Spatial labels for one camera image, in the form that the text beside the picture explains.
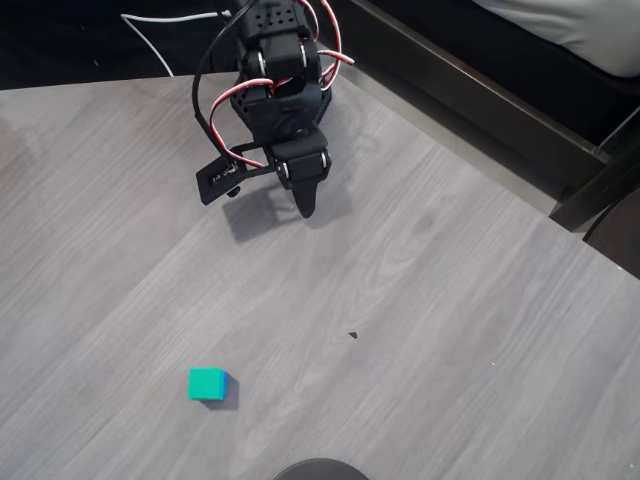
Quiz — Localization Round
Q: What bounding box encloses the dark brown furniture piece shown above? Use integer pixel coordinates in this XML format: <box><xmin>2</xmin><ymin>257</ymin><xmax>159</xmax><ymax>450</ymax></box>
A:
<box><xmin>582</xmin><ymin>188</ymin><xmax>640</xmax><ymax>281</ymax></box>

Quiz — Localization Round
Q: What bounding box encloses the dark wooden bed frame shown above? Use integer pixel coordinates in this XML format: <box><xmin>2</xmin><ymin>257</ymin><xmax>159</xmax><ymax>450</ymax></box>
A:
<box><xmin>344</xmin><ymin>0</ymin><xmax>640</xmax><ymax>234</ymax></box>

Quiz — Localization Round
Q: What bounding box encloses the black cable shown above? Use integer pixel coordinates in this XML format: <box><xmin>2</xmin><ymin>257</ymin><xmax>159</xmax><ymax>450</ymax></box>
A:
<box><xmin>191</xmin><ymin>0</ymin><xmax>257</xmax><ymax>157</ymax></box>

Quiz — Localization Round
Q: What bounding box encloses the dark round object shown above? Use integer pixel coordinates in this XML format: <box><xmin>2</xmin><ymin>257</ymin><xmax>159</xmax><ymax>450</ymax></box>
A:
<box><xmin>273</xmin><ymin>457</ymin><xmax>372</xmax><ymax>480</ymax></box>

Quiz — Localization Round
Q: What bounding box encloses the red and white servo wire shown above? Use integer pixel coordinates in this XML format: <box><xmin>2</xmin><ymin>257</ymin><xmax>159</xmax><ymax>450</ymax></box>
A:
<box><xmin>307</xmin><ymin>0</ymin><xmax>357</xmax><ymax>92</ymax></box>
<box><xmin>209</xmin><ymin>77</ymin><xmax>296</xmax><ymax>169</ymax></box>

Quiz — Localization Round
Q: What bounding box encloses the white cable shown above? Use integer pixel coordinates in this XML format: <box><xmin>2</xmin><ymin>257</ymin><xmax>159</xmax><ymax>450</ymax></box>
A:
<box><xmin>120</xmin><ymin>9</ymin><xmax>232</xmax><ymax>78</ymax></box>

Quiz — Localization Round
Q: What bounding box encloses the green cube block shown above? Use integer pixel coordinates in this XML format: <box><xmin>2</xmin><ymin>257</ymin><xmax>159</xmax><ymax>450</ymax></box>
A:
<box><xmin>186</xmin><ymin>366</ymin><xmax>224</xmax><ymax>403</ymax></box>

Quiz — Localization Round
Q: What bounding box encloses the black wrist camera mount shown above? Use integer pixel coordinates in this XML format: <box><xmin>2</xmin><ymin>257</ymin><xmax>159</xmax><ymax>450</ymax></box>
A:
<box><xmin>194</xmin><ymin>140</ymin><xmax>281</xmax><ymax>206</ymax></box>

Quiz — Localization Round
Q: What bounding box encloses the white mattress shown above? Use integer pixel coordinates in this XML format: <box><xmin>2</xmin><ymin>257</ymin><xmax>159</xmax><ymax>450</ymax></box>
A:
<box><xmin>472</xmin><ymin>0</ymin><xmax>640</xmax><ymax>79</ymax></box>

